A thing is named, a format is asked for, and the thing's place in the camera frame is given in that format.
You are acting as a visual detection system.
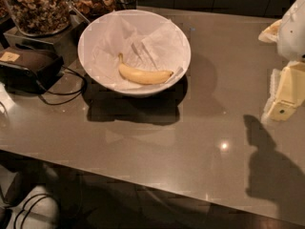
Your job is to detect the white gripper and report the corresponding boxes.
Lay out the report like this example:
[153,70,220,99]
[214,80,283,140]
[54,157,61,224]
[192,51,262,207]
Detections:
[258,0,305,122]

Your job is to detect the yellow banana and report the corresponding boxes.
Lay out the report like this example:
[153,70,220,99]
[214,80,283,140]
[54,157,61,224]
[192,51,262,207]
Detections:
[118,53,173,85]

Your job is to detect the white bowl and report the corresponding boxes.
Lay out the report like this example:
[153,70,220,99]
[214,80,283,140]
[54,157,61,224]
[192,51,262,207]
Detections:
[78,10,191,97]

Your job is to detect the white paper liner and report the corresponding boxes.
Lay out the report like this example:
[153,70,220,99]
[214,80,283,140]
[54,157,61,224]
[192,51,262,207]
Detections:
[88,11,190,94]

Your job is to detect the dark metal jar stand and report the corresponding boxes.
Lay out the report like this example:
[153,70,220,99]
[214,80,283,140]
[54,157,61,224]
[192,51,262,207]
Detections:
[4,12,88,66]

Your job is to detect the glass jar of nuts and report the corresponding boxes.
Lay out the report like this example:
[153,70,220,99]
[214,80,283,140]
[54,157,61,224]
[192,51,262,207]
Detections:
[4,0,71,37]

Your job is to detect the black device with label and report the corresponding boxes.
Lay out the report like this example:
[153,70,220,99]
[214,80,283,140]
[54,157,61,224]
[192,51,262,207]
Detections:
[0,47,64,94]

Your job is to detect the white object under table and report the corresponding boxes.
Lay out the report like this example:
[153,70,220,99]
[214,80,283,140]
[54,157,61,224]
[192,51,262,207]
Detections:
[6,186,59,229]

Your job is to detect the black cable on table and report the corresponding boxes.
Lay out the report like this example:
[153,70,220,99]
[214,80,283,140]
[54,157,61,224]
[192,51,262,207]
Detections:
[35,65,88,107]

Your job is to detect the black cable under table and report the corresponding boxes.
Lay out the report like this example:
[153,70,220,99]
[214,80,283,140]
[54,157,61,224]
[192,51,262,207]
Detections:
[12,193,51,229]

